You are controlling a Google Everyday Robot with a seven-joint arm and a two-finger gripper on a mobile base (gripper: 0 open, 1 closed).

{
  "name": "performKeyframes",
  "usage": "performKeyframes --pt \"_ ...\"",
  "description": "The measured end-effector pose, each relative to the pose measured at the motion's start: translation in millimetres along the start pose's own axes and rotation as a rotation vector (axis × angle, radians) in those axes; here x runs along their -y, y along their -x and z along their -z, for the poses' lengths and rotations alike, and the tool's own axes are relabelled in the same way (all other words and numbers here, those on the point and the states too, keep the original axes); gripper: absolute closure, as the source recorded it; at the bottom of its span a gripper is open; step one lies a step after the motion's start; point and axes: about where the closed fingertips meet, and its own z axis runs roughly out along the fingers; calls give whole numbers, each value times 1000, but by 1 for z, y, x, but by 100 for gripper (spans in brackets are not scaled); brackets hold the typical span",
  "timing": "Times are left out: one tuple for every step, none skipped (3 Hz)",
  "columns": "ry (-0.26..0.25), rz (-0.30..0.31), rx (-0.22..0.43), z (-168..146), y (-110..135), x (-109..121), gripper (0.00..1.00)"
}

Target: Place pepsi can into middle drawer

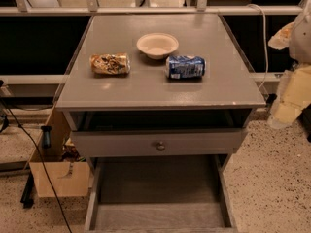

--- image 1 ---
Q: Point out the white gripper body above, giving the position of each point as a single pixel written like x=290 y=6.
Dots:
x=301 y=43

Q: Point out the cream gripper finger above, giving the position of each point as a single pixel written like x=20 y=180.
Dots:
x=293 y=96
x=281 y=39

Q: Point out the blue pepsi can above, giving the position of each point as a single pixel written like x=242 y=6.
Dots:
x=185 y=67

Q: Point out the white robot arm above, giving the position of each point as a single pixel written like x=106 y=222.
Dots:
x=304 y=4

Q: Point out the open grey middle drawer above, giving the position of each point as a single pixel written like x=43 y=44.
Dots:
x=167 y=194

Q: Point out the round brass drawer knob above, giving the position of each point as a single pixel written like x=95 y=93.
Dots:
x=160 y=146

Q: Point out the crushed gold snack can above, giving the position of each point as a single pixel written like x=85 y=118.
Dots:
x=110 y=64

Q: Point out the closed grey top drawer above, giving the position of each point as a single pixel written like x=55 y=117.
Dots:
x=143 y=143

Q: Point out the white paper bowl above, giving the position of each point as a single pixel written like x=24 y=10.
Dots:
x=157 y=45

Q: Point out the grey wooden cabinet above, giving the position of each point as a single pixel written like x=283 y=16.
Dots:
x=144 y=99

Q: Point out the cardboard box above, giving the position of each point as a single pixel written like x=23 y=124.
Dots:
x=54 y=173

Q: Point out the black handle tool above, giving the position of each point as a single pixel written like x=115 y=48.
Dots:
x=46 y=142

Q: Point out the metal railing frame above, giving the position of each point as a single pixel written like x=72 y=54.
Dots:
x=93 y=7

